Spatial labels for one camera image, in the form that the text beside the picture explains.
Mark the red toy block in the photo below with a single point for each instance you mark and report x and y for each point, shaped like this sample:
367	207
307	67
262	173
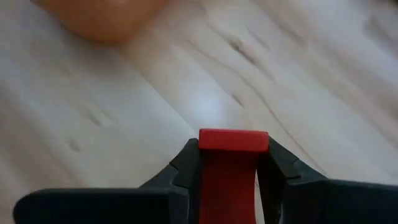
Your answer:
230	174

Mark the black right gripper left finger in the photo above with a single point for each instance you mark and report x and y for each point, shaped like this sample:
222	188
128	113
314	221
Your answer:
124	205

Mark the small orange plastic bin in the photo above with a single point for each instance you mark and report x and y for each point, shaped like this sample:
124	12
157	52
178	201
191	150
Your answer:
102	18

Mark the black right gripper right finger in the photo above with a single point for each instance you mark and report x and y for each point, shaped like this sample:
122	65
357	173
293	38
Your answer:
326	202

